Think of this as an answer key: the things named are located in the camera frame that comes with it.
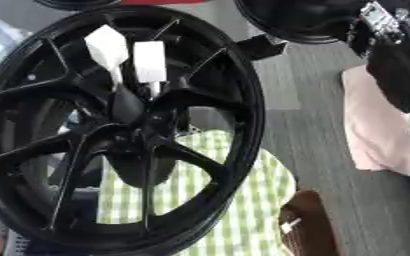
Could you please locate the black stand bracket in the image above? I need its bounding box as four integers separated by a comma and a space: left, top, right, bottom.
234, 33, 291, 62

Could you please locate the brown chair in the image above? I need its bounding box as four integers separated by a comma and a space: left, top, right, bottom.
276, 189, 342, 256

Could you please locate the pink cloth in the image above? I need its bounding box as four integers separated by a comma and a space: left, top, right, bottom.
339, 64, 410, 177

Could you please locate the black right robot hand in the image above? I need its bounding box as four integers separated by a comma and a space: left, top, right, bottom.
346, 0, 410, 114

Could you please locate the black round tyre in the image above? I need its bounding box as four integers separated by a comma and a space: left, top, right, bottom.
31, 0, 125, 12
231, 0, 370, 45

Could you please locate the black spoked wheel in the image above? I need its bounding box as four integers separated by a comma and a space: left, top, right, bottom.
0, 4, 268, 256

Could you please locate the white pin with square head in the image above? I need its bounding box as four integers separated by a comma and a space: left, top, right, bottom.
131, 40, 169, 99

